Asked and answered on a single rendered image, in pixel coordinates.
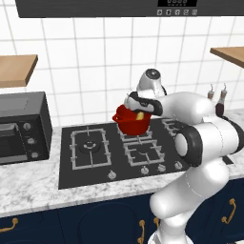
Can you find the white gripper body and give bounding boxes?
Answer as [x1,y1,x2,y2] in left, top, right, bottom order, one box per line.
[124,91,139,111]

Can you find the yellow bell pepper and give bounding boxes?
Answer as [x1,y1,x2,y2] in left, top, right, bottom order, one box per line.
[135,111,146,123]

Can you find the red pot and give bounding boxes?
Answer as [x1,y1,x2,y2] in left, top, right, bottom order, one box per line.
[112,104,153,136]

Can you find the black gas hob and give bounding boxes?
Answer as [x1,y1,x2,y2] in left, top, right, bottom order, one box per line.
[57,118,234,191]

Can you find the large dark sauce bottle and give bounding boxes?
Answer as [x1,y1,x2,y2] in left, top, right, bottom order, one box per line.
[214,82,229,117]

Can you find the dark range hood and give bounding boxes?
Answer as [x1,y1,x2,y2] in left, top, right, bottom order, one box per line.
[14,0,244,19]

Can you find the black toaster oven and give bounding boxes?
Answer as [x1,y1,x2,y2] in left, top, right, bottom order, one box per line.
[0,91,53,166]

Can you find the navy cupboard door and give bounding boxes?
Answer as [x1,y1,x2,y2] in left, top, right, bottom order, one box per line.
[185,177,244,244]
[56,193,154,244]
[0,209,59,244]

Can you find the wooden wall shelf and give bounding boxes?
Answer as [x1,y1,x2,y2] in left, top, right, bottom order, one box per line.
[210,46,244,70]
[0,53,39,89]

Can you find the brass cupboard handle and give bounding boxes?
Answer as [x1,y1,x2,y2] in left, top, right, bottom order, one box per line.
[137,219,147,244]
[152,216,161,231]
[220,197,237,225]
[0,217,19,234]

